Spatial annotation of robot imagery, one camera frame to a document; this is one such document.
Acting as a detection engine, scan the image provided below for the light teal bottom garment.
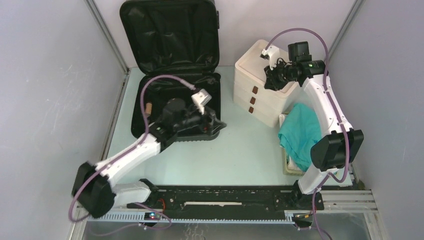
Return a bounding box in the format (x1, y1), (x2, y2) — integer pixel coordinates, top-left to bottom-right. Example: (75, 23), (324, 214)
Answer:
(278, 103), (322, 172)

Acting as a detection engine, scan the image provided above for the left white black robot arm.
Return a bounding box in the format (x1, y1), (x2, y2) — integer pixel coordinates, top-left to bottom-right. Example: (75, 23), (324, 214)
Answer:
(71, 98), (227, 219)

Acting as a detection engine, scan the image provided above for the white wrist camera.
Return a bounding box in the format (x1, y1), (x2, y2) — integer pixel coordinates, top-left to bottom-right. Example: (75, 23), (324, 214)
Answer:
(260, 45), (280, 70)
(191, 89), (212, 115)

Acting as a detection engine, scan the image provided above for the pale yellow perforated basket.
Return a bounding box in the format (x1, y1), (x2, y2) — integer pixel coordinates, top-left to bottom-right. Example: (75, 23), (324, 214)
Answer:
(282, 148), (305, 176)

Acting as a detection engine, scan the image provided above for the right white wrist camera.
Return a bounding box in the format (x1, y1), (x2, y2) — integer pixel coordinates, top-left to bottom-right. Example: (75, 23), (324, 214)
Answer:
(260, 45), (280, 70)

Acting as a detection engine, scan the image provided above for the brown cosmetic tube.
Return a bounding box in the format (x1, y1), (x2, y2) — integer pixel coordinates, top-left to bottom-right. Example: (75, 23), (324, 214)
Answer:
(144, 102), (153, 116)

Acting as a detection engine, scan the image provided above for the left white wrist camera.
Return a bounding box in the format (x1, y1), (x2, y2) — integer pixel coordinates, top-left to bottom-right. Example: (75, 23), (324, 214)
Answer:
(191, 89), (212, 115)

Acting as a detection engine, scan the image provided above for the white drawer unit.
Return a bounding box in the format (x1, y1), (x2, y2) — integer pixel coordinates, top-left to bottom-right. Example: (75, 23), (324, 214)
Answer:
(233, 39), (301, 127)

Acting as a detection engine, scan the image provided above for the black ribbed hard-shell suitcase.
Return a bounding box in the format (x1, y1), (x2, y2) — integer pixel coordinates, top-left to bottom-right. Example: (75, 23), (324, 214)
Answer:
(119, 0), (221, 138)

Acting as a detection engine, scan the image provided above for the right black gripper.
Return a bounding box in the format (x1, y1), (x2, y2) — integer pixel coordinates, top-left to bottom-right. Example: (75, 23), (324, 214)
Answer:
(263, 59), (296, 92)

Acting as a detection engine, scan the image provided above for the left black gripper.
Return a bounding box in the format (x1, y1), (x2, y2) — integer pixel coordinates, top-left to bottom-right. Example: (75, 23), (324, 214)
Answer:
(174, 103), (226, 136)

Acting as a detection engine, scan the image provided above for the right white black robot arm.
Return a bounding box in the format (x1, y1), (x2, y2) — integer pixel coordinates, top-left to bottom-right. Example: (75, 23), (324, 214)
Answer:
(261, 41), (364, 209)

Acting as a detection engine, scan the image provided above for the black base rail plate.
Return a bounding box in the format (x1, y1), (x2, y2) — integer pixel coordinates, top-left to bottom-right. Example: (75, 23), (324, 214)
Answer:
(144, 185), (325, 221)

